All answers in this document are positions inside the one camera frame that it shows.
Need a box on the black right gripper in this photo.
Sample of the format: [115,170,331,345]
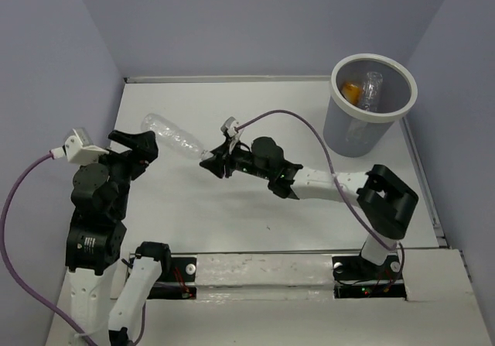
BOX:
[200,136,271,180]

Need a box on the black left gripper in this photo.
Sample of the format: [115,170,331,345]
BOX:
[87,127,161,214]

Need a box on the clear bottle white-blue cap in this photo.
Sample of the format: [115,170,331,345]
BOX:
[141,113,213,161]
[359,71,384,112]

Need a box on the orange blue label bottle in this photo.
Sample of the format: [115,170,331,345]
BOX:
[340,82,362,106]

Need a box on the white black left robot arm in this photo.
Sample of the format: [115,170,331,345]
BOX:
[63,128,172,345]

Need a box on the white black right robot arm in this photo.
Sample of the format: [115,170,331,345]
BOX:
[200,137,418,278]

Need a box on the white round bin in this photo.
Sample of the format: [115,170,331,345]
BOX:
[323,53,418,157]

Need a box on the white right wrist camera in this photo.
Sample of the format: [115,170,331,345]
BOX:
[220,117,242,145]

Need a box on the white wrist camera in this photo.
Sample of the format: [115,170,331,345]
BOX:
[49,128,109,166]
[220,117,242,145]

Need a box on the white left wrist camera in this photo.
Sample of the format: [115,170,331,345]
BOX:
[49,128,109,166]

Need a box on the aluminium table edge rail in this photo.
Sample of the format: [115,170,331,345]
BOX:
[124,75,331,84]

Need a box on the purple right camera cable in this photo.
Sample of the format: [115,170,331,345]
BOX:
[235,109,405,285]

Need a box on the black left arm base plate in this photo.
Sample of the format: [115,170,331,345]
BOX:
[125,255,198,300]

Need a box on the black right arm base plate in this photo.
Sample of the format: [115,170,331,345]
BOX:
[332,255,407,300]

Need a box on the right aluminium table rail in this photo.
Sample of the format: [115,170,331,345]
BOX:
[400,118,450,248]

